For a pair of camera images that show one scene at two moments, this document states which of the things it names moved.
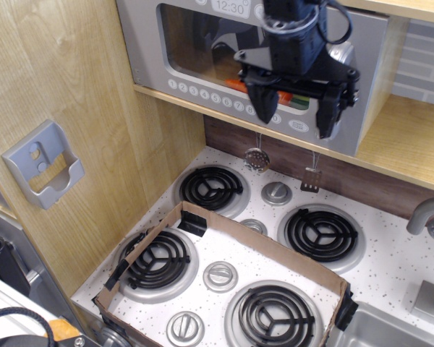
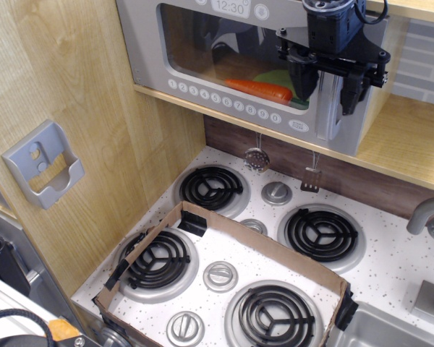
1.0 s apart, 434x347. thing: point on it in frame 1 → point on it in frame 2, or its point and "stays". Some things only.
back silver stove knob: x=276 y=194 stays
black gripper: x=300 y=65 → x=338 y=41
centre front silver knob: x=220 y=277 stays
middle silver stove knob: x=256 y=225 stays
